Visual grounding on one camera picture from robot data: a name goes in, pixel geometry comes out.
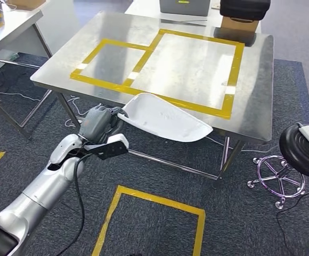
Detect white table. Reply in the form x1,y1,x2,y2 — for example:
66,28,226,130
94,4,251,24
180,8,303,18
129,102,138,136
124,0,262,34

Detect black round stool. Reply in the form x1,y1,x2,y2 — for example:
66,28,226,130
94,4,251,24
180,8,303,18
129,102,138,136
247,122,309,210

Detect steel side table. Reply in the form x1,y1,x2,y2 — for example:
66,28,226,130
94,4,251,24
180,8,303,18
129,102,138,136
0,0,54,140

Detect black power cable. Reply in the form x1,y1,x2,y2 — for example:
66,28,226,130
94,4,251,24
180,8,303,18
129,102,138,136
277,180,309,256

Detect open cardboard box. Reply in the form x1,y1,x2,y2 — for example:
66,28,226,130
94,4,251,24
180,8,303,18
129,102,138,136
7,0,47,11

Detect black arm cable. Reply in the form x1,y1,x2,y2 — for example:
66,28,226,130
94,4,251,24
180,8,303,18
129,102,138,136
56,155,91,256

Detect thin white floor cable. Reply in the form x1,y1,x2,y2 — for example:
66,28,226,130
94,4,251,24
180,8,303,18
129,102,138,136
0,92,42,103

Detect tangled white floor cables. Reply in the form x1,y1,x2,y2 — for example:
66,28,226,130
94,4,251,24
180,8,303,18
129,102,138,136
63,95,91,128

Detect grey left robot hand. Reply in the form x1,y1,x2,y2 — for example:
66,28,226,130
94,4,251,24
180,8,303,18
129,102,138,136
78,105,129,145

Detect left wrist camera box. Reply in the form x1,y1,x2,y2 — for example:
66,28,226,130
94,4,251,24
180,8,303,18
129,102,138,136
84,133,130,161

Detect grey laptop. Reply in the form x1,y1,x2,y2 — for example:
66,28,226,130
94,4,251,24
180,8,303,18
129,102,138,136
159,0,211,26

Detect black carrying case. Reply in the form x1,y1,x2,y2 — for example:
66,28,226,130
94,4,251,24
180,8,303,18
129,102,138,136
219,0,271,22

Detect steel workbench table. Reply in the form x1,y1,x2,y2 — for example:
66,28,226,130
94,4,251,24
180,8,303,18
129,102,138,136
29,10,274,190

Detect white curved plastic part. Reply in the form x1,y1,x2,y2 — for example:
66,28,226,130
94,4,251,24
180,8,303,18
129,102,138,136
117,92,213,143

